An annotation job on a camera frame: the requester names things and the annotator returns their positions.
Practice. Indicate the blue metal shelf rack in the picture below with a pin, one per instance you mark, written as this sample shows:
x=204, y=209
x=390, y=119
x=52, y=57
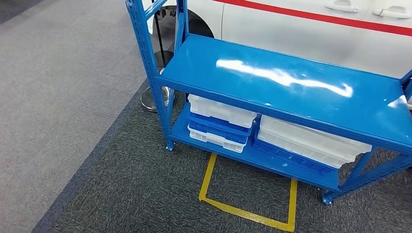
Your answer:
x=241, y=64

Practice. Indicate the yellow floor tape square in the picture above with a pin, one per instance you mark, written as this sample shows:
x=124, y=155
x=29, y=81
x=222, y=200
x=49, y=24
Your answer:
x=207, y=173

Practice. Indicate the white car red stripe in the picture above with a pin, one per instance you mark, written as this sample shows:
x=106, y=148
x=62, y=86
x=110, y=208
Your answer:
x=289, y=35

